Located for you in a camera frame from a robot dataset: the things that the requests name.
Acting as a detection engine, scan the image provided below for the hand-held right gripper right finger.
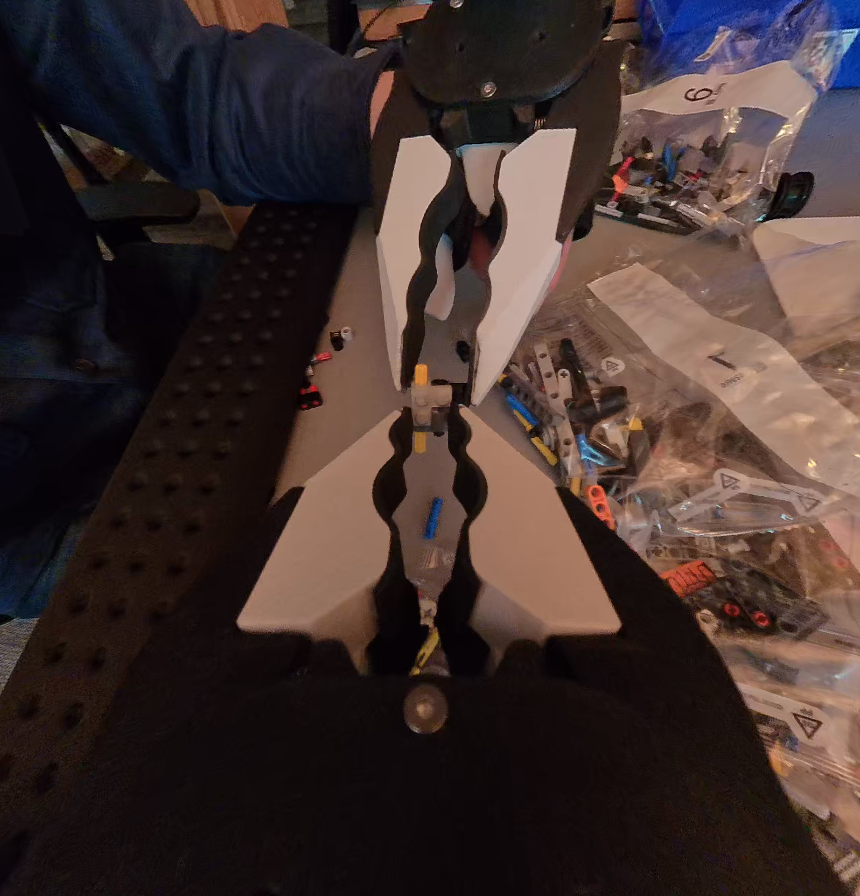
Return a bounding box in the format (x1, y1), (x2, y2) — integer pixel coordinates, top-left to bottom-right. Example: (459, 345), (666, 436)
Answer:
(444, 406), (621, 673)

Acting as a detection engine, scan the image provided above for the pile of clear lego bags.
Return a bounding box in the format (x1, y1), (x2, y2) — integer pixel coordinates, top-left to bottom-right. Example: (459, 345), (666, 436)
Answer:
(542, 210), (860, 896)

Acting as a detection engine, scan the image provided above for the small grey lego assembly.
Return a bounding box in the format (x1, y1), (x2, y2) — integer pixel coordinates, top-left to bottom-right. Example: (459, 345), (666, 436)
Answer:
(405, 363), (455, 455)

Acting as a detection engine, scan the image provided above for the blue plastic bin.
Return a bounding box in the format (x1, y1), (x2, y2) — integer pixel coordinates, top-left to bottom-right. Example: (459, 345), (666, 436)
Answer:
(636, 0), (860, 92)

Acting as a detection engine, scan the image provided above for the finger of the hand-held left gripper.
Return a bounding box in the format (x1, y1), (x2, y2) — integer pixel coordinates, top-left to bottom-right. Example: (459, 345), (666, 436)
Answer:
(375, 135), (455, 393)
(470, 128), (579, 408)

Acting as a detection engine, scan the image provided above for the clear bag of mixed parts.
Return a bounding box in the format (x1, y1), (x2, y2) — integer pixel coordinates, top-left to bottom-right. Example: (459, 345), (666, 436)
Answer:
(594, 66), (819, 232)

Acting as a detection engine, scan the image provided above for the black lego wheel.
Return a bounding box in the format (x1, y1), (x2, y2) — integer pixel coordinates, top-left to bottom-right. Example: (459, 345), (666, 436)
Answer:
(773, 170), (816, 219)

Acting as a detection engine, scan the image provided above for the person's left hand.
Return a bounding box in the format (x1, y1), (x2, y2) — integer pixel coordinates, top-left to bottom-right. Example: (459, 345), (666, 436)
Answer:
(469, 210), (495, 281)

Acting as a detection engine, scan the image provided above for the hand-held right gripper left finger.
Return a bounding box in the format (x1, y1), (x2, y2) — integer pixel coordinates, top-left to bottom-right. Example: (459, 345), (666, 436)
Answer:
(237, 406), (411, 673)

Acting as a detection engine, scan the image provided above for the black perforated pad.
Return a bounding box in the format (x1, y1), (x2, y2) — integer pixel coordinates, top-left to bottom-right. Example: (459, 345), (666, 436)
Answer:
(0, 203), (375, 792)

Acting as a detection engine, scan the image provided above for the orange lego beam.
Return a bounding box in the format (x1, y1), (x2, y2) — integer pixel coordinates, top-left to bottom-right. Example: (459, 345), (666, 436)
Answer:
(585, 484), (618, 532)

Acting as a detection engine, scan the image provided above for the small empty zip bag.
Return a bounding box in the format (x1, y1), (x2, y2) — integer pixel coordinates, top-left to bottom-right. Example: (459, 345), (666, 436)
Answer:
(410, 545), (459, 582)

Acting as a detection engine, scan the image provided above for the black office chair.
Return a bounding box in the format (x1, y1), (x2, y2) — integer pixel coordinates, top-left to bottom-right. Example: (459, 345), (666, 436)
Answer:
(41, 126), (238, 253)

